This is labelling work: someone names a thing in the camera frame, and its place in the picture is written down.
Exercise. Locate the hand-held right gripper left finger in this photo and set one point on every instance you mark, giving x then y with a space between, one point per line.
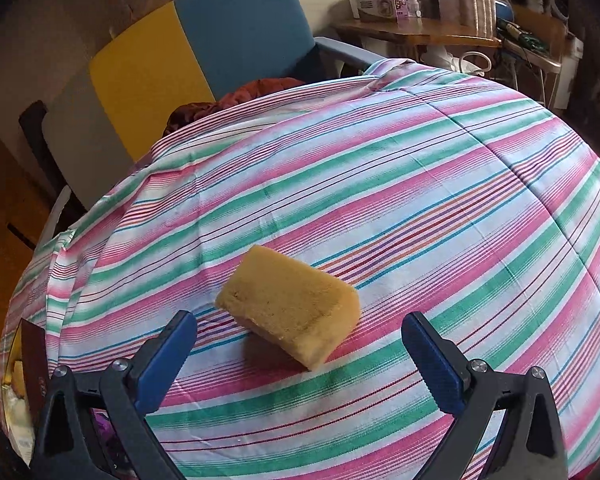
162 365

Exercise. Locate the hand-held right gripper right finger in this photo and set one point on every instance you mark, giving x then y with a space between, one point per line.
445 380

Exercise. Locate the purple snack packet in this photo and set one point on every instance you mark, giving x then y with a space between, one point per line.
107 435

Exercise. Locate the gold metal tin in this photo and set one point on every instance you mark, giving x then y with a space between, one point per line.
32 355

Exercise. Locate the yellow sponge cake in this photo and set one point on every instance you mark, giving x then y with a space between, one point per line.
285 305

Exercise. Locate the striped blanket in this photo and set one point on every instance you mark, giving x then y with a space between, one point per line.
380 210

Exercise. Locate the dark red cloth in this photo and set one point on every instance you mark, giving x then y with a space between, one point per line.
200 112

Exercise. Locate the black chair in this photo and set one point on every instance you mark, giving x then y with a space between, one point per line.
32 130

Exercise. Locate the cluttered white desk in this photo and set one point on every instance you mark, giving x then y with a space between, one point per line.
545 60

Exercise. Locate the wooden side table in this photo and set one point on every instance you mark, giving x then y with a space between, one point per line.
415 35

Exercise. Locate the grey yellow blue armchair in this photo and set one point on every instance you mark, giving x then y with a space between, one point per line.
240 25

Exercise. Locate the small pink box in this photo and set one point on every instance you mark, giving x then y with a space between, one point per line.
405 7

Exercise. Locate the blue round object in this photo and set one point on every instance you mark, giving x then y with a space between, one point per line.
505 7

